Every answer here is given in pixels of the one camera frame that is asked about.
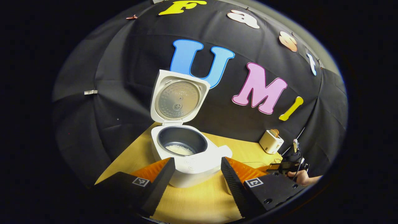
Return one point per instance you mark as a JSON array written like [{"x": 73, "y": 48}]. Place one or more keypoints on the black backdrop cloth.
[{"x": 124, "y": 62}]

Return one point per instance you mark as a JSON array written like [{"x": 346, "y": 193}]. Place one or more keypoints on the white cloth clip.
[{"x": 90, "y": 92}]

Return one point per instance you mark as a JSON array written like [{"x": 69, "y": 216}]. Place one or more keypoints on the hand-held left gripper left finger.
[{"x": 157, "y": 189}]

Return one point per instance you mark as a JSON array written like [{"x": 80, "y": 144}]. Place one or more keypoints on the copper cloth clip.
[{"x": 131, "y": 17}]

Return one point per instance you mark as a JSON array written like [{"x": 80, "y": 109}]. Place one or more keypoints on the white rice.
[{"x": 179, "y": 150}]

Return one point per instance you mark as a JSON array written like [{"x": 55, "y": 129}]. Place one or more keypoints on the white toaster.
[{"x": 270, "y": 143}]

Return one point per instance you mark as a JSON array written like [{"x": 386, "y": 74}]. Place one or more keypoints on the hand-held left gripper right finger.
[{"x": 238, "y": 191}]

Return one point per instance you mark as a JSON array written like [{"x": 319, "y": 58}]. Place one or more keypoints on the white rice cooker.
[{"x": 192, "y": 166}]

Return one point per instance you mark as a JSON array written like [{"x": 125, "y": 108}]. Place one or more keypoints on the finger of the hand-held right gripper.
[{"x": 283, "y": 167}]

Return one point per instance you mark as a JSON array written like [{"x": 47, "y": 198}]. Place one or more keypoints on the toasted bread slice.
[{"x": 274, "y": 132}]

